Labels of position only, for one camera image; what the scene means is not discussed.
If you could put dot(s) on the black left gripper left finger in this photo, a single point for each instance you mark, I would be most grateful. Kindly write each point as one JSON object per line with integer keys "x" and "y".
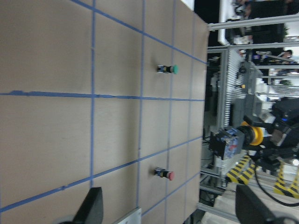
{"x": 91, "y": 209}

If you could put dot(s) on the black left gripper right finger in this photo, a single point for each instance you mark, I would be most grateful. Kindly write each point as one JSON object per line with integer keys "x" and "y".
{"x": 249, "y": 209}

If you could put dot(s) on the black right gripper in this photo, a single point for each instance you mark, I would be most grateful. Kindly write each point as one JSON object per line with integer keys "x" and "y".
{"x": 284, "y": 130}

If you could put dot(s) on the yellow push button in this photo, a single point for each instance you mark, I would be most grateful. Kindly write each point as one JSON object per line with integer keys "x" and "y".
{"x": 229, "y": 141}

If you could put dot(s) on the red push button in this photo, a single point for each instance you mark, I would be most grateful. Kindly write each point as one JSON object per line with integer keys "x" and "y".
{"x": 164, "y": 173}

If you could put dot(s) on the green push button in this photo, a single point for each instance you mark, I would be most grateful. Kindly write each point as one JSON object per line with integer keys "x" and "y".
{"x": 167, "y": 69}

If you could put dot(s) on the brown paper table cover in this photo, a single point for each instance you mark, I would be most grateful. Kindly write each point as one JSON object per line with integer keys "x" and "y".
{"x": 82, "y": 105}

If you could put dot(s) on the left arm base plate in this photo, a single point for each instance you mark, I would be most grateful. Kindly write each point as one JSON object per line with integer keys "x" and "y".
{"x": 133, "y": 217}

